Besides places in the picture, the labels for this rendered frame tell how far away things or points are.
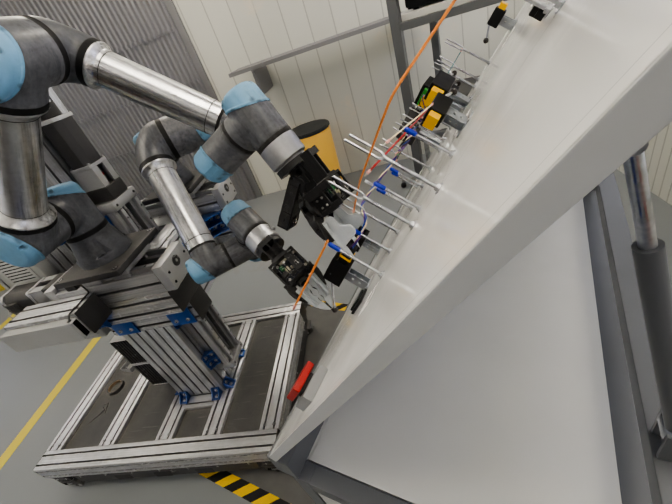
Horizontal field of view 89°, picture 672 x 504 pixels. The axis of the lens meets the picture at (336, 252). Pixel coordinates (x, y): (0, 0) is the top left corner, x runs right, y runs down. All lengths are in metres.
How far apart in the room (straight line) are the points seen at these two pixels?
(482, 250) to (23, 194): 0.93
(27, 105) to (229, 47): 3.19
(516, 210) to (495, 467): 0.67
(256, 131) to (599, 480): 0.83
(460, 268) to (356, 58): 3.61
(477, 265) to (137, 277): 1.05
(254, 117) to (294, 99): 3.25
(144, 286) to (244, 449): 0.83
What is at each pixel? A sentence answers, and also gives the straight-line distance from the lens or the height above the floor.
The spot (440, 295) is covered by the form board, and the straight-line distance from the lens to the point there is 0.21.
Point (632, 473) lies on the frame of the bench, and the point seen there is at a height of 0.80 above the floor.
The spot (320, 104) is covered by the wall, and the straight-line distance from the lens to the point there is 3.86.
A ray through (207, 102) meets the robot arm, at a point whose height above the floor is 1.47.
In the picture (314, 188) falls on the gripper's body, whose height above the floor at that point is 1.31.
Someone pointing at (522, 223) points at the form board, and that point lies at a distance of 0.18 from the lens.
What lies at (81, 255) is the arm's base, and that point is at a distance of 1.19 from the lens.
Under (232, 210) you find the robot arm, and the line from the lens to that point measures 0.87.
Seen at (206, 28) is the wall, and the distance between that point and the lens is 4.00.
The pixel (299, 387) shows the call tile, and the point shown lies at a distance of 0.54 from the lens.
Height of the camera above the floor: 1.55
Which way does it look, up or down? 34 degrees down
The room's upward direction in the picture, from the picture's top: 20 degrees counter-clockwise
